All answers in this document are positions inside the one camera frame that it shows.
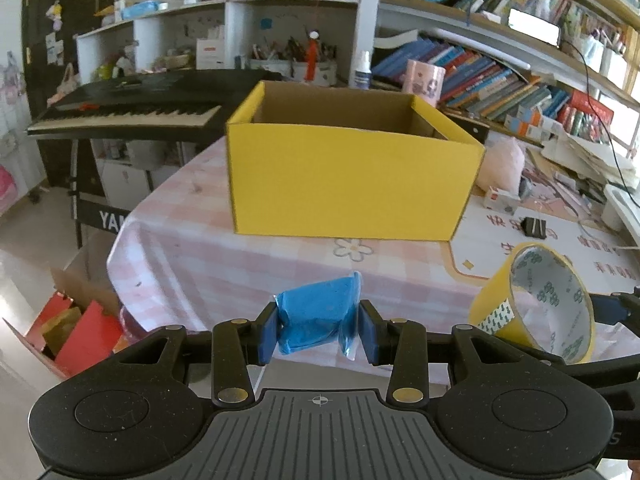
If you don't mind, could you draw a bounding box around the black keyboard stand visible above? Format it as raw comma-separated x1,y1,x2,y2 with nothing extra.
70,136,157,251

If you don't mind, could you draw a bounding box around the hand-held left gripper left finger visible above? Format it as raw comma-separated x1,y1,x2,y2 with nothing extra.
112,305,281,408

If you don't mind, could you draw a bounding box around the black cable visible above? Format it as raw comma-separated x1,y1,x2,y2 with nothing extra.
567,35,640,193

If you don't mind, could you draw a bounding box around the row of thin picture books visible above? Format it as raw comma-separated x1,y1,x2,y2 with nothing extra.
372,35,571,126

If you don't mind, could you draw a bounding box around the white box with red label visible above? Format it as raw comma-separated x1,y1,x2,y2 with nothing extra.
195,37,226,70

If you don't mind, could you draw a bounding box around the pen holder with pens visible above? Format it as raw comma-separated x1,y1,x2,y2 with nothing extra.
249,35,337,87

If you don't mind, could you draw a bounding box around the large red box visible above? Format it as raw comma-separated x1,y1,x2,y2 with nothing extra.
54,300,126,378

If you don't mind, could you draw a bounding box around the open cardboard carton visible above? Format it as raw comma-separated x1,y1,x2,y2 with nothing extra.
2,230,128,382

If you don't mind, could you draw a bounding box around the small white red box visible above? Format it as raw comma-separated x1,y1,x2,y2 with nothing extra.
482,186,522,215

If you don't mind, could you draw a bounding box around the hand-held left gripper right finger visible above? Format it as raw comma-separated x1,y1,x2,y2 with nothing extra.
357,300,531,406

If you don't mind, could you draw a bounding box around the black electronic keyboard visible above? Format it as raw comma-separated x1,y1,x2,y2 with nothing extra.
26,70,283,137

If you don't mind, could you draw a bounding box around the dark wooden box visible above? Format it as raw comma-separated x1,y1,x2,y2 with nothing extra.
445,107,491,145

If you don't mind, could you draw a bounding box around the white spray bottle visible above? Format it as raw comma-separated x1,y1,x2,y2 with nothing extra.
351,51,373,90

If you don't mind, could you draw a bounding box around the orange and blue carton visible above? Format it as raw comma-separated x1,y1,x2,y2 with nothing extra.
504,115,551,141
517,104,567,132

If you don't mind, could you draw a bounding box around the dark wooden door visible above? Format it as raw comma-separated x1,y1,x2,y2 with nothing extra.
22,0,119,191

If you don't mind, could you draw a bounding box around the white framed desk bookshelf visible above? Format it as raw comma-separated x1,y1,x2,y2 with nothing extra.
352,0,640,152

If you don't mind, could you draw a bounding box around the yellow tape roll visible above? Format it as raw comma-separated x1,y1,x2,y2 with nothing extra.
468,242,597,365

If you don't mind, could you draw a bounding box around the white cubby shelf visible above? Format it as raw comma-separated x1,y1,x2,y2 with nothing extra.
75,0,361,85

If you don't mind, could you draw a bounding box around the pink cartoon cylinder container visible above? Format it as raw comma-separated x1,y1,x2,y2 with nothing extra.
404,59,447,108

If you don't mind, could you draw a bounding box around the orange toy figure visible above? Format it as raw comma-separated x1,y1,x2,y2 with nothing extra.
304,30,321,84

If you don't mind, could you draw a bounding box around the blue tissue pack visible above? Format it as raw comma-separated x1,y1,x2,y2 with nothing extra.
121,1,169,19

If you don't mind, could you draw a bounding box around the yellow cardboard box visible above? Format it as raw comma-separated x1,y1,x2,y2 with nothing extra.
225,80,486,242

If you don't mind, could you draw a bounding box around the blue clay packet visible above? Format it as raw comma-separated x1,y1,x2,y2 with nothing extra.
274,271,362,361

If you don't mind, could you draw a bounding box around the red printed box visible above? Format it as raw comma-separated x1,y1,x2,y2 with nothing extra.
569,91,614,144

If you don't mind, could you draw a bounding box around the stack of loose papers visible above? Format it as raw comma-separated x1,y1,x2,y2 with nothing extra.
542,127,640,197

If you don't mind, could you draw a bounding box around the white pen organizer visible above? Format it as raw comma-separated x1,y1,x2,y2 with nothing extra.
599,35,630,77

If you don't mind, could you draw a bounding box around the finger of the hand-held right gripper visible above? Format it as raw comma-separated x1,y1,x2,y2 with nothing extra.
591,286,640,341
527,342,640,392

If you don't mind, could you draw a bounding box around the pink checked covered desktop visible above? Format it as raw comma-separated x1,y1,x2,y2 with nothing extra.
107,130,640,387

